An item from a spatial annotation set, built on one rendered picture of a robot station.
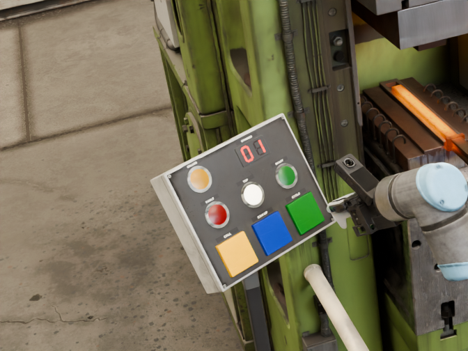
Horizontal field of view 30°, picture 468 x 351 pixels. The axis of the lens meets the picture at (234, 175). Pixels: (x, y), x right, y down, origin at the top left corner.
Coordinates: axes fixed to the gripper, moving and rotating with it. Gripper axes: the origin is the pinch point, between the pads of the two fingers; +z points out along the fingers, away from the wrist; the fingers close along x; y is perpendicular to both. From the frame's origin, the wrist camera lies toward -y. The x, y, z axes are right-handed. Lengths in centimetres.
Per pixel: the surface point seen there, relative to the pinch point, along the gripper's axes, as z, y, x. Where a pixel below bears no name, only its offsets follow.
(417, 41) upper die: -3.8, -22.7, 39.2
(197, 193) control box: 10.8, -15.0, -22.0
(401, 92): 31, -11, 59
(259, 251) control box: 10.8, 2.4, -14.8
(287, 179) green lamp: 10.4, -8.3, -0.4
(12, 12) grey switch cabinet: 518, -184, 155
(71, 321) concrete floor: 184, 16, -11
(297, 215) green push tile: 10.1, -0.2, -2.6
